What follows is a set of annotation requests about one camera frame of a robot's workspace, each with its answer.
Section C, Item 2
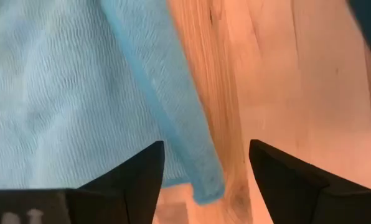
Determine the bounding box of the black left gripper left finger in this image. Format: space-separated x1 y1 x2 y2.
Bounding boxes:
0 140 165 224

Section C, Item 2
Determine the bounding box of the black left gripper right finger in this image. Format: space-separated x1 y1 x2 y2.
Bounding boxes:
249 139 371 224

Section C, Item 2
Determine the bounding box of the blue microfiber towel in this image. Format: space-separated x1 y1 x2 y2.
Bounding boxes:
0 0 227 206

